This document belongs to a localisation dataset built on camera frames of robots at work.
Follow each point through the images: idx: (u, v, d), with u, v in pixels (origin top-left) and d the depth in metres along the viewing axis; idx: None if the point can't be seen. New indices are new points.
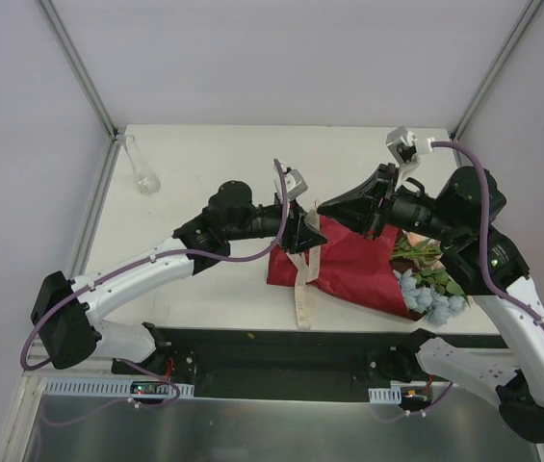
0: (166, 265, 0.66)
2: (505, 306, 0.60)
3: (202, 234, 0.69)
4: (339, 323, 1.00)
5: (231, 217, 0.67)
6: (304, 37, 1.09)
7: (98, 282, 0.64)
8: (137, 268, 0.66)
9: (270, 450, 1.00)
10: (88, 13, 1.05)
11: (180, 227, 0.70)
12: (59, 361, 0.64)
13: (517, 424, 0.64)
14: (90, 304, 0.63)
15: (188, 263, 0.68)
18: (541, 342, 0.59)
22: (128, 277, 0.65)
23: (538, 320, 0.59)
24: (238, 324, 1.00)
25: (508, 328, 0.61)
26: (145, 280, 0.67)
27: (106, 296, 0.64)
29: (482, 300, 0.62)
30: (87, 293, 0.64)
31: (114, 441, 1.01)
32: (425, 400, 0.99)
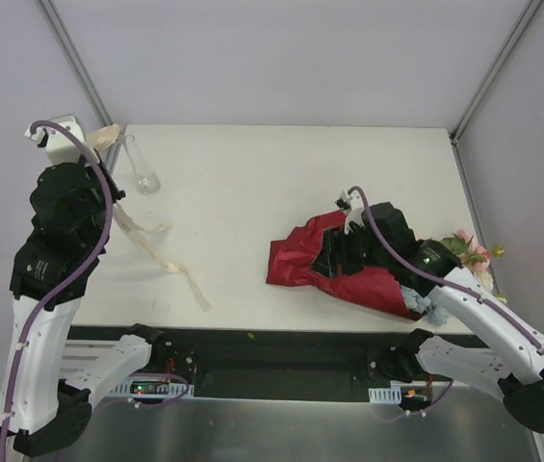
0: (40, 335, 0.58)
2: (445, 294, 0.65)
3: (38, 261, 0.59)
4: (337, 323, 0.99)
5: (58, 209, 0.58)
6: (303, 38, 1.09)
7: (8, 408, 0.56)
8: (23, 362, 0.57)
9: (269, 450, 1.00)
10: (88, 14, 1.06)
11: (15, 280, 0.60)
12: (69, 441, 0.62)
13: (519, 412, 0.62)
14: (27, 426, 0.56)
15: (57, 313, 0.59)
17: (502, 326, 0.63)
18: (489, 317, 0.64)
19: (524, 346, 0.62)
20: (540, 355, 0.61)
22: (27, 377, 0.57)
23: (479, 298, 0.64)
24: (238, 325, 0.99)
25: (460, 313, 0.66)
26: (44, 359, 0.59)
27: (31, 406, 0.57)
29: (432, 297, 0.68)
30: (14, 421, 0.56)
31: (114, 441, 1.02)
32: (425, 401, 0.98)
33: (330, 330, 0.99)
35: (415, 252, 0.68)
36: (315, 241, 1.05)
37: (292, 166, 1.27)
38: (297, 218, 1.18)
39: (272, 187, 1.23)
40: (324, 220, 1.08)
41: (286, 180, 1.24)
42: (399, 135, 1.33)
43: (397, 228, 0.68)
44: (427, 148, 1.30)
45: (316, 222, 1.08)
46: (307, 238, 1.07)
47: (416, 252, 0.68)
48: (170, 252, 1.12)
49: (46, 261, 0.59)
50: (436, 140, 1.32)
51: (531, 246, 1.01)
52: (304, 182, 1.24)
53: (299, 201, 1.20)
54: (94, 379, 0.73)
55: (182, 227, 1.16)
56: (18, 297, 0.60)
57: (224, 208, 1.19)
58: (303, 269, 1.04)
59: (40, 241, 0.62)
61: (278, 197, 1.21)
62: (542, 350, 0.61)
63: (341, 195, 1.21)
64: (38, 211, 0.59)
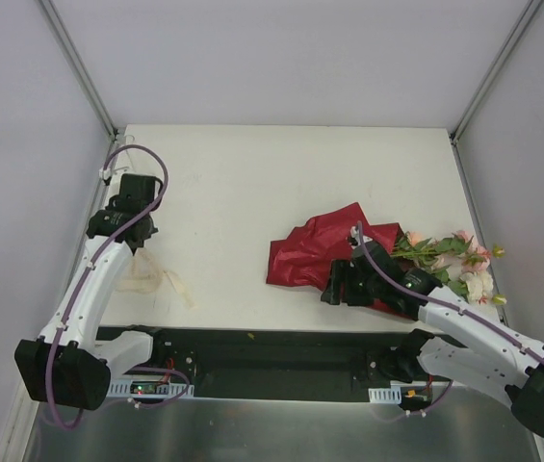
0: (106, 262, 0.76)
2: (430, 309, 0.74)
3: (111, 216, 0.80)
4: (338, 323, 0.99)
5: (139, 184, 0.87)
6: (303, 36, 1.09)
7: (66, 319, 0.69)
8: (88, 282, 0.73)
9: (270, 450, 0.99)
10: (87, 13, 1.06)
11: (90, 227, 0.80)
12: (93, 402, 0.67)
13: (525, 413, 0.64)
14: (76, 339, 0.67)
15: (123, 245, 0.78)
17: (484, 333, 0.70)
18: (472, 325, 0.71)
19: (506, 349, 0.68)
20: (524, 355, 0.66)
22: (87, 295, 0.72)
23: (460, 311, 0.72)
24: (238, 324, 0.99)
25: (449, 327, 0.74)
26: (101, 289, 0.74)
27: (83, 322, 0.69)
29: (424, 315, 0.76)
30: (64, 334, 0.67)
31: (112, 442, 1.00)
32: (425, 401, 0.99)
33: (330, 330, 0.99)
35: (401, 277, 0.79)
36: (315, 241, 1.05)
37: (292, 166, 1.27)
38: (297, 218, 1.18)
39: (272, 187, 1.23)
40: (324, 220, 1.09)
41: (286, 180, 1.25)
42: (399, 135, 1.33)
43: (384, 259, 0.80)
44: (427, 148, 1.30)
45: (317, 223, 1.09)
46: (307, 238, 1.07)
47: (401, 277, 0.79)
48: (170, 252, 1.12)
49: (119, 213, 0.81)
50: (435, 141, 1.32)
51: (531, 246, 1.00)
52: (304, 182, 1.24)
53: (299, 201, 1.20)
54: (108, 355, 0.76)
55: (182, 227, 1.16)
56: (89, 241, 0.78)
57: (224, 208, 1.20)
58: (303, 269, 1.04)
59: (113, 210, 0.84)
61: (278, 196, 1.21)
62: (523, 348, 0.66)
63: (341, 195, 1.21)
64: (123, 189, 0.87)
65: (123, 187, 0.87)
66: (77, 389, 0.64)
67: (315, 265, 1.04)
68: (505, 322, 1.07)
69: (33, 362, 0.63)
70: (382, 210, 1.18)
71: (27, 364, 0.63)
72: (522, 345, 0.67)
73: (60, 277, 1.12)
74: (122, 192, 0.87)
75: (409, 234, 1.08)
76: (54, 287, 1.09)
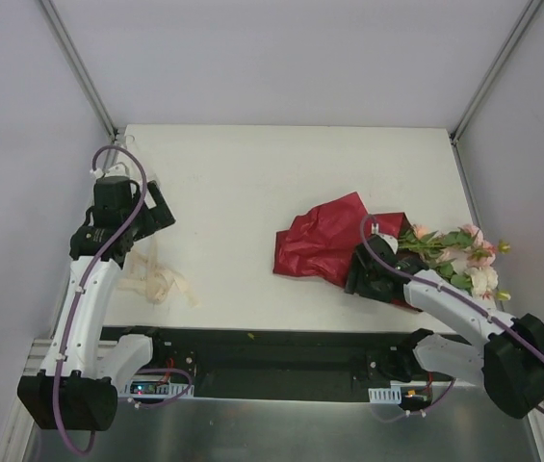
0: (96, 283, 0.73)
2: (415, 288, 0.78)
3: (92, 234, 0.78)
4: (340, 323, 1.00)
5: (114, 194, 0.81)
6: (304, 36, 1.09)
7: (64, 347, 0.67)
8: (79, 307, 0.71)
9: (269, 450, 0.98)
10: (87, 12, 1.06)
11: (72, 247, 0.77)
12: (103, 423, 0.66)
13: (498, 387, 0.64)
14: (79, 369, 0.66)
15: (111, 263, 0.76)
17: (456, 305, 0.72)
18: (447, 300, 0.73)
19: (475, 318, 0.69)
20: (490, 323, 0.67)
22: (80, 320, 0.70)
23: (438, 287, 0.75)
24: (237, 324, 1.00)
25: (431, 304, 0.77)
26: (95, 311, 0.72)
27: (82, 349, 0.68)
29: (414, 296, 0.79)
30: (66, 365, 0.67)
31: (111, 443, 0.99)
32: (425, 401, 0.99)
33: (332, 331, 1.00)
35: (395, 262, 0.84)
36: (318, 231, 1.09)
37: (292, 166, 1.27)
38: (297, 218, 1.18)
39: (273, 187, 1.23)
40: (324, 208, 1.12)
41: (286, 180, 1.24)
42: (399, 135, 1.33)
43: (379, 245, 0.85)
44: (427, 149, 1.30)
45: (318, 214, 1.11)
46: (310, 227, 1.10)
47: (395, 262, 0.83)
48: (170, 252, 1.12)
49: (101, 229, 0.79)
50: (435, 141, 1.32)
51: (531, 246, 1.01)
52: (304, 182, 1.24)
53: (299, 201, 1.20)
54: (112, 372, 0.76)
55: (181, 228, 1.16)
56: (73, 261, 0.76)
57: (224, 208, 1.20)
58: (310, 261, 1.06)
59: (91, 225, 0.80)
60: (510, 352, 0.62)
61: (278, 196, 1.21)
62: (489, 318, 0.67)
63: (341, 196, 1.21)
64: (97, 200, 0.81)
65: (97, 199, 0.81)
66: (85, 416, 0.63)
67: (320, 255, 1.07)
68: None
69: (37, 395, 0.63)
70: (382, 210, 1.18)
71: (32, 397, 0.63)
72: (489, 314, 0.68)
73: (60, 277, 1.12)
74: (97, 202, 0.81)
75: (417, 227, 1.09)
76: (54, 286, 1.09)
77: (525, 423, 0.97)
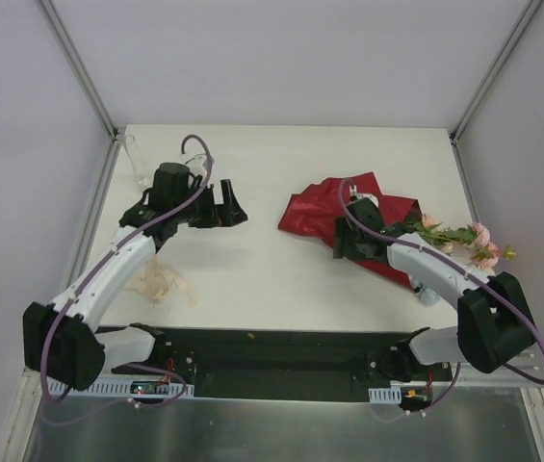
0: (130, 250, 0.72)
2: (395, 248, 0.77)
3: (145, 214, 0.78)
4: (339, 323, 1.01)
5: (173, 185, 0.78)
6: (303, 36, 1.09)
7: (79, 293, 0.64)
8: (107, 264, 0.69)
9: (270, 450, 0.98)
10: (88, 13, 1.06)
11: (124, 217, 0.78)
12: (82, 384, 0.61)
13: (471, 343, 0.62)
14: (82, 314, 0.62)
15: (147, 241, 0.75)
17: (434, 264, 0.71)
18: (426, 259, 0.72)
19: (452, 275, 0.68)
20: (467, 280, 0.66)
22: (103, 274, 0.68)
23: (419, 247, 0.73)
24: (238, 324, 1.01)
25: (412, 266, 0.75)
26: (118, 271, 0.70)
27: (94, 300, 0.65)
29: (392, 257, 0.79)
30: (73, 306, 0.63)
31: (111, 443, 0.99)
32: (425, 401, 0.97)
33: (331, 331, 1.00)
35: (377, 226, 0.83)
36: (329, 197, 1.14)
37: (292, 166, 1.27)
38: None
39: (273, 186, 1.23)
40: (341, 183, 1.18)
41: (286, 180, 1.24)
42: (399, 135, 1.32)
43: (363, 210, 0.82)
44: (427, 148, 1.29)
45: (333, 183, 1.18)
46: (323, 193, 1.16)
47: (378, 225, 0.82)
48: (171, 252, 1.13)
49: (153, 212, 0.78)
50: (435, 141, 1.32)
51: (531, 246, 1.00)
52: (304, 182, 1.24)
53: None
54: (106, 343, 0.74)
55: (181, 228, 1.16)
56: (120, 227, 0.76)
57: None
58: (313, 220, 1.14)
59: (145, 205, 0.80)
60: (483, 305, 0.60)
61: (278, 196, 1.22)
62: (466, 275, 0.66)
63: None
64: (156, 181, 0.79)
65: (157, 183, 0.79)
66: (71, 363, 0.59)
67: (324, 218, 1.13)
68: None
69: (36, 326, 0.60)
70: None
71: (31, 327, 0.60)
72: (466, 270, 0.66)
73: (60, 277, 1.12)
74: (155, 186, 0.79)
75: (425, 217, 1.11)
76: (54, 286, 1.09)
77: (525, 423, 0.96)
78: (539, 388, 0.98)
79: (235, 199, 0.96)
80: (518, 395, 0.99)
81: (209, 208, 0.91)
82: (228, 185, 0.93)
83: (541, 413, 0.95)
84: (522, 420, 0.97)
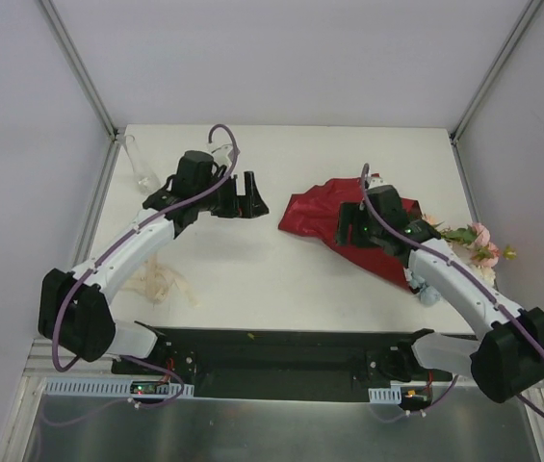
0: (151, 231, 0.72)
2: (419, 255, 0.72)
3: (168, 197, 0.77)
4: (336, 322, 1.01)
5: (197, 172, 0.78)
6: (303, 36, 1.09)
7: (99, 264, 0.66)
8: (128, 242, 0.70)
9: (270, 450, 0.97)
10: (88, 13, 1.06)
11: (148, 198, 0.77)
12: (89, 353, 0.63)
13: (486, 373, 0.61)
14: (99, 284, 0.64)
15: (169, 224, 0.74)
17: (463, 284, 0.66)
18: (454, 276, 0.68)
19: (480, 301, 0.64)
20: (495, 311, 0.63)
22: (122, 251, 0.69)
23: (448, 261, 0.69)
24: (238, 324, 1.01)
25: (435, 277, 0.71)
26: (138, 251, 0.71)
27: (113, 272, 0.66)
29: (413, 261, 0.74)
30: (92, 276, 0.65)
31: (109, 443, 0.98)
32: (425, 401, 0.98)
33: (329, 330, 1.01)
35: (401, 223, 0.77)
36: (330, 198, 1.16)
37: (292, 166, 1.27)
38: None
39: (273, 187, 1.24)
40: (344, 184, 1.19)
41: (286, 180, 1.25)
42: (399, 135, 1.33)
43: (387, 202, 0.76)
44: (427, 149, 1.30)
45: (335, 183, 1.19)
46: (325, 194, 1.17)
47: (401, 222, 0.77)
48: (171, 253, 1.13)
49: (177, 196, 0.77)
50: (435, 141, 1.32)
51: (531, 246, 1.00)
52: (304, 182, 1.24)
53: None
54: None
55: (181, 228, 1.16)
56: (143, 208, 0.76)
57: None
58: (313, 221, 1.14)
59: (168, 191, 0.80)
60: (510, 344, 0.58)
61: (278, 196, 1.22)
62: (496, 303, 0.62)
63: None
64: (180, 167, 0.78)
65: (181, 168, 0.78)
66: (84, 330, 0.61)
67: (324, 218, 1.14)
68: None
69: (54, 291, 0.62)
70: None
71: (48, 293, 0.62)
72: (497, 300, 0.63)
73: None
74: (178, 172, 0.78)
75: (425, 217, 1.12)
76: None
77: (525, 423, 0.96)
78: (539, 388, 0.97)
79: (258, 192, 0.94)
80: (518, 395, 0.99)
81: (230, 198, 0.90)
82: (252, 176, 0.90)
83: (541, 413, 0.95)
84: (521, 420, 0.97)
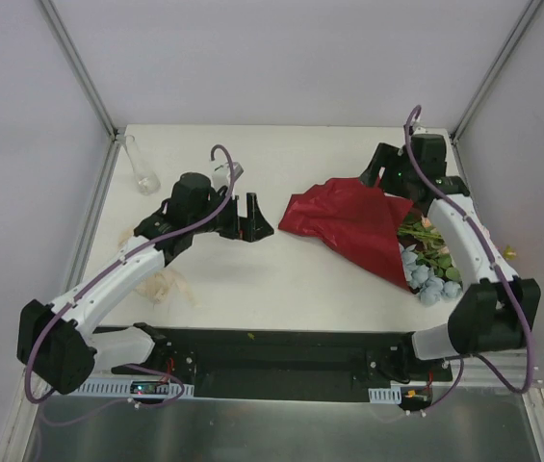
0: (138, 262, 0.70)
2: (439, 204, 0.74)
3: (161, 224, 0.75)
4: (334, 322, 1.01)
5: (192, 199, 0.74)
6: (303, 36, 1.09)
7: (79, 297, 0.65)
8: (113, 272, 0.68)
9: (270, 450, 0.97)
10: (88, 13, 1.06)
11: (141, 224, 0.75)
12: (65, 388, 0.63)
13: (460, 323, 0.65)
14: (76, 320, 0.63)
15: (159, 255, 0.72)
17: (469, 239, 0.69)
18: (463, 231, 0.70)
19: (479, 259, 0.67)
20: (490, 269, 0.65)
22: (106, 283, 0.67)
23: (464, 217, 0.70)
24: (238, 323, 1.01)
25: (446, 229, 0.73)
26: (122, 283, 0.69)
27: (91, 308, 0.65)
29: (432, 208, 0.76)
30: (70, 311, 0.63)
31: (109, 443, 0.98)
32: (425, 401, 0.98)
33: (328, 330, 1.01)
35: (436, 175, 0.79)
36: (330, 198, 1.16)
37: (292, 166, 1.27)
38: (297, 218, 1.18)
39: (273, 187, 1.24)
40: (344, 183, 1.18)
41: (286, 180, 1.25)
42: (400, 135, 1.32)
43: (430, 147, 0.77)
44: None
45: (336, 183, 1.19)
46: (325, 193, 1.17)
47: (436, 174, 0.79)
48: None
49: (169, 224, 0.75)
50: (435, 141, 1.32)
51: (531, 246, 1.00)
52: (304, 182, 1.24)
53: None
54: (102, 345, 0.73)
55: None
56: (134, 235, 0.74)
57: None
58: (313, 221, 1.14)
59: (163, 216, 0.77)
60: (491, 299, 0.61)
61: (278, 196, 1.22)
62: (493, 264, 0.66)
63: None
64: (175, 192, 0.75)
65: (175, 194, 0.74)
66: (58, 366, 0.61)
67: (324, 219, 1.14)
68: None
69: (33, 323, 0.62)
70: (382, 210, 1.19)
71: (27, 324, 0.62)
72: (494, 261, 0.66)
73: (60, 277, 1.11)
74: (172, 197, 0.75)
75: None
76: (54, 286, 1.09)
77: (524, 423, 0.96)
78: (539, 388, 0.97)
79: (260, 213, 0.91)
80: (518, 395, 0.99)
81: (231, 219, 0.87)
82: (253, 196, 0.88)
83: (541, 413, 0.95)
84: (521, 420, 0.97)
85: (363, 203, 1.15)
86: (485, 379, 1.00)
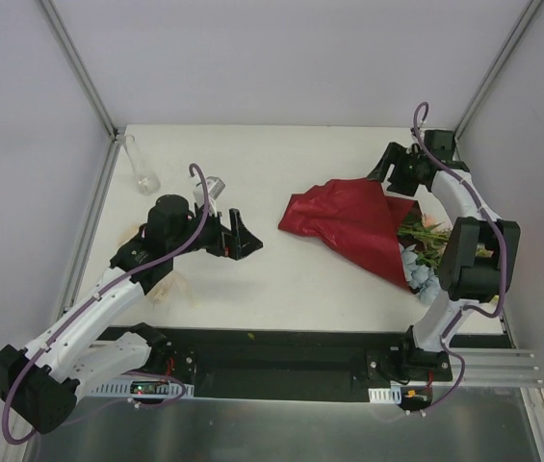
0: (114, 297, 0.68)
2: (440, 176, 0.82)
3: (139, 253, 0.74)
4: (333, 323, 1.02)
5: (168, 224, 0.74)
6: (304, 36, 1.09)
7: (52, 341, 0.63)
8: (88, 310, 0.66)
9: (270, 451, 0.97)
10: (88, 12, 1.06)
11: (116, 254, 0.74)
12: (46, 427, 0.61)
13: (448, 260, 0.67)
14: (50, 366, 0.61)
15: (136, 287, 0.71)
17: (462, 194, 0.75)
18: (458, 190, 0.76)
19: (468, 207, 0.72)
20: (477, 213, 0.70)
22: (80, 321, 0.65)
23: (460, 180, 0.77)
24: (238, 323, 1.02)
25: (446, 195, 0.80)
26: (99, 320, 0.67)
27: (66, 350, 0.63)
29: (436, 184, 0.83)
30: (44, 355, 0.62)
31: (109, 443, 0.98)
32: (425, 401, 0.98)
33: (327, 331, 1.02)
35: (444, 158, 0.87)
36: (329, 200, 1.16)
37: (292, 166, 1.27)
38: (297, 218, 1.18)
39: (273, 186, 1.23)
40: (344, 183, 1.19)
41: (286, 180, 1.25)
42: (400, 135, 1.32)
43: (441, 138, 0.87)
44: None
45: (335, 183, 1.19)
46: (325, 195, 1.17)
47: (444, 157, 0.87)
48: None
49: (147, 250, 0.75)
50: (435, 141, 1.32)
51: (532, 246, 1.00)
52: (305, 182, 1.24)
53: None
54: (87, 372, 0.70)
55: None
56: (111, 266, 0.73)
57: (224, 208, 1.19)
58: (313, 221, 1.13)
59: (140, 242, 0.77)
60: (472, 231, 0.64)
61: (278, 196, 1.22)
62: (480, 208, 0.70)
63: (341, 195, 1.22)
64: (150, 218, 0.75)
65: (151, 219, 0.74)
66: (35, 410, 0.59)
67: (323, 219, 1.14)
68: (505, 322, 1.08)
69: (6, 371, 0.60)
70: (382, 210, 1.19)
71: (2, 371, 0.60)
72: (480, 206, 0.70)
73: (60, 277, 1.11)
74: (147, 222, 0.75)
75: (425, 218, 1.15)
76: (54, 285, 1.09)
77: (524, 423, 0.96)
78: (540, 388, 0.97)
79: (245, 228, 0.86)
80: (517, 395, 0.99)
81: (216, 236, 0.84)
82: (237, 213, 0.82)
83: (541, 413, 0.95)
84: (521, 420, 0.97)
85: (363, 202, 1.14)
86: (486, 379, 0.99)
